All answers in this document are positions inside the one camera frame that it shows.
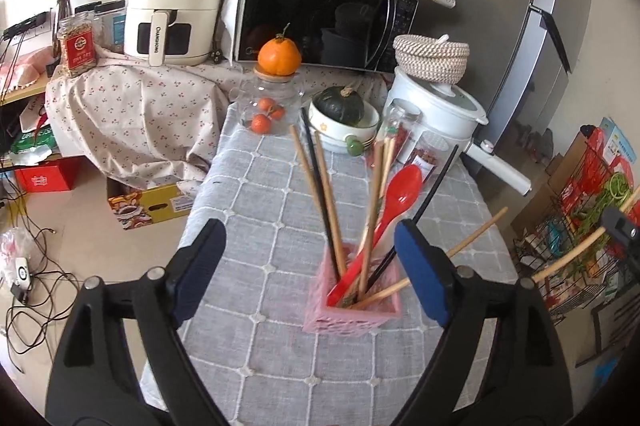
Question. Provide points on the black chopstick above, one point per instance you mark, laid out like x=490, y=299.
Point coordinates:
x=435, y=183
x=315, y=160

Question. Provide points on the red box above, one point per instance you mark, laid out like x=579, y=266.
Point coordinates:
x=47, y=176

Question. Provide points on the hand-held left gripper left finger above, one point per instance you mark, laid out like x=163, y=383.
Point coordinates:
x=200, y=271

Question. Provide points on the red plastic spoon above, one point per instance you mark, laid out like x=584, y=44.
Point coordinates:
x=402, y=188

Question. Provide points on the wooden shelf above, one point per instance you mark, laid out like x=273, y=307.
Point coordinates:
x=20, y=93

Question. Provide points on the large orange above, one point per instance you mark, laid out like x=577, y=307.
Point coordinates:
x=279, y=55

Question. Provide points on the black metal frame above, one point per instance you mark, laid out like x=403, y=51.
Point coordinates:
x=607, y=326

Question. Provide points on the pink perforated utensil holder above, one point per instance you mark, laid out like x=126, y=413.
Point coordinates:
x=350, y=318

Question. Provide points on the black plug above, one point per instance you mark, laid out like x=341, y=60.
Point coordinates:
x=216, y=56

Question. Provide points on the small white device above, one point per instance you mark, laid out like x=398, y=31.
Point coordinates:
x=21, y=273

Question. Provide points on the dark green pumpkin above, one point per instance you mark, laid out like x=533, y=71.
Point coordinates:
x=340, y=105

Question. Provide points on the white red-flowered tablecloth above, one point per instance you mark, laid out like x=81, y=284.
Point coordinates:
x=140, y=115

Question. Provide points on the red label jar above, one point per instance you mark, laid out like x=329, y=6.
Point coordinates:
x=76, y=48

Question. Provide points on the bunch of green herbs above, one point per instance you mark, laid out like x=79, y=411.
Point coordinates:
x=615, y=191

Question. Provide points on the small green fruit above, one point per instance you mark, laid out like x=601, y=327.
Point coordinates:
x=356, y=148

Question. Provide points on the brown cardboard box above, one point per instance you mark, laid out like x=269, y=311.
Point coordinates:
x=540, y=201

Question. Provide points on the yellow cardboard box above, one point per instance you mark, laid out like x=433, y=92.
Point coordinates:
x=150, y=206

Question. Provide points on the white electric cooking pot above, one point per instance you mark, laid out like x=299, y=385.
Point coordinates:
x=445, y=110

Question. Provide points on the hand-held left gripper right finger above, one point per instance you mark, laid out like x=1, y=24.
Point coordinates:
x=422, y=271

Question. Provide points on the pink packet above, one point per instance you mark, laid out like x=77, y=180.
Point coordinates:
x=25, y=65

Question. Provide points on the white ceramic bowl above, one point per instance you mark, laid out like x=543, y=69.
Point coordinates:
x=325, y=133

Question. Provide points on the tall jar of red berries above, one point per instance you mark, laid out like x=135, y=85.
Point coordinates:
x=400, y=125

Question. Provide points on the pile of wooden chopsticks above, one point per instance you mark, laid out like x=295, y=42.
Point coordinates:
x=480, y=230

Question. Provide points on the green packet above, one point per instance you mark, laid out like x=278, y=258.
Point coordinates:
x=32, y=140

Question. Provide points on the red plastic bag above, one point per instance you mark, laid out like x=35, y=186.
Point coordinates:
x=595, y=155

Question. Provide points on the grey refrigerator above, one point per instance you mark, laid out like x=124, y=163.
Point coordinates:
x=490, y=30

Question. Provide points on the plain bamboo chopstick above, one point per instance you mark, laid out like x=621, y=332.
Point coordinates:
x=565, y=256

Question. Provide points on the black microwave oven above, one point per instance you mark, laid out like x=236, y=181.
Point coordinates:
x=320, y=10

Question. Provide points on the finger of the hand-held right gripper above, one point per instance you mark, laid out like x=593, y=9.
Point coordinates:
x=625, y=231

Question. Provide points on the clear container black lid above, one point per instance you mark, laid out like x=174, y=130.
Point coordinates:
x=112, y=25
x=87, y=23

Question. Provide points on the labelled jar of red berries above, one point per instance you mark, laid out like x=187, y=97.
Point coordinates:
x=430, y=155

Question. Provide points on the clear plastic bag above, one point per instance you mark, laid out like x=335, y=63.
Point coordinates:
x=12, y=242

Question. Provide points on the small tangerine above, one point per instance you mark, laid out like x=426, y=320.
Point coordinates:
x=278, y=112
x=266, y=104
x=260, y=123

